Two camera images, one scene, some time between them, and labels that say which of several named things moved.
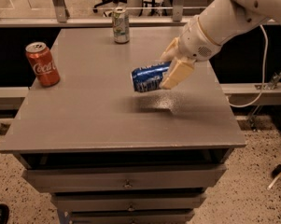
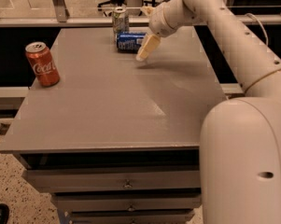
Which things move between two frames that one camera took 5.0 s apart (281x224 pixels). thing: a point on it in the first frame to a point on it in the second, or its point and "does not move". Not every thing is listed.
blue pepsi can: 148,77 to 129,42
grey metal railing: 62,20 does not move
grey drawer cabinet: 110,155 does not move
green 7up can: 120,25 does not move
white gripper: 194,44 to 157,21
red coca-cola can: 43,63 does not move
